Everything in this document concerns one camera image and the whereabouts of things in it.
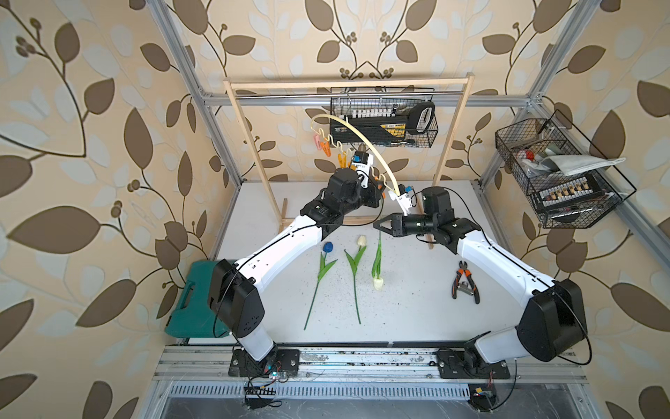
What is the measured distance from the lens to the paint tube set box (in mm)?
655

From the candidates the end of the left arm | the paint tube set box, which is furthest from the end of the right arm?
the paint tube set box

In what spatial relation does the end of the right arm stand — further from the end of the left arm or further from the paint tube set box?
the paint tube set box
